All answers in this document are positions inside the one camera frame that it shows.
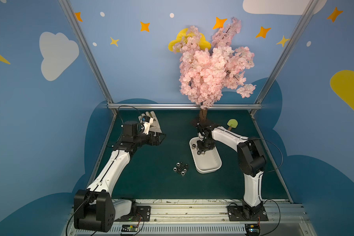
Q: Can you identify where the heap of nuts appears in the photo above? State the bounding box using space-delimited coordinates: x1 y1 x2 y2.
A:
191 143 205 155

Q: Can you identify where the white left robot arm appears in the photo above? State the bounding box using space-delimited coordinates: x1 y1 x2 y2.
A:
69 113 165 233

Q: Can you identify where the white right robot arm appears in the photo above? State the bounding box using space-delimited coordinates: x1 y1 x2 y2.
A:
189 123 266 220

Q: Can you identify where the white storage box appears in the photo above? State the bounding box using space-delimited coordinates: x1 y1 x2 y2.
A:
189 137 222 174

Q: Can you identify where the pile of steel nuts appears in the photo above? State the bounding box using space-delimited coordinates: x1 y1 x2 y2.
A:
173 162 189 176

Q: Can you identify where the white canvas work glove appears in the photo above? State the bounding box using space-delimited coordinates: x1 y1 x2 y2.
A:
138 111 162 133

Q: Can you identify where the green toy paddle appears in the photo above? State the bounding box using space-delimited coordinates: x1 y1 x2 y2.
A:
227 119 239 131

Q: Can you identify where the pink blossom artificial tree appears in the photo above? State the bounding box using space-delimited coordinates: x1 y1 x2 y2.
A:
172 17 256 122

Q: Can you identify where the left green circuit board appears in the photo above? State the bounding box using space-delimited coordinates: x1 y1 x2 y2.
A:
121 225 139 234

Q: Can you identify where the green circuit board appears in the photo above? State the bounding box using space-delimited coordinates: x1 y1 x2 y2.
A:
245 224 261 236
121 225 139 234

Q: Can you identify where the right green circuit board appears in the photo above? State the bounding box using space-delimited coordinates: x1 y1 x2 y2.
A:
245 224 261 236

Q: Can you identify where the dark tree base plate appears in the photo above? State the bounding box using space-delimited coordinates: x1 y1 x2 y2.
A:
190 117 218 130

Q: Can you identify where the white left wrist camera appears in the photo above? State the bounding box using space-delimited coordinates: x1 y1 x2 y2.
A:
140 115 153 135

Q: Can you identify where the aluminium back frame rail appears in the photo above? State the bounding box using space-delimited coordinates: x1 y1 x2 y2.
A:
107 103 262 110

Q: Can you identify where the aluminium right frame post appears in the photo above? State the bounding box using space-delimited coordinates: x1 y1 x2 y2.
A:
250 0 326 117

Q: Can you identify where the aluminium frame post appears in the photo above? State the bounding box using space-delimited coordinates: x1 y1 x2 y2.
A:
250 0 326 117
59 0 118 116

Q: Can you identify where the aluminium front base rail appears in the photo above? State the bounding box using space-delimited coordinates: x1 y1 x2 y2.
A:
61 199 317 236

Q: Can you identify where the aluminium left frame post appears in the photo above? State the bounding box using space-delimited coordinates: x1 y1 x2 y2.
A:
59 0 118 116

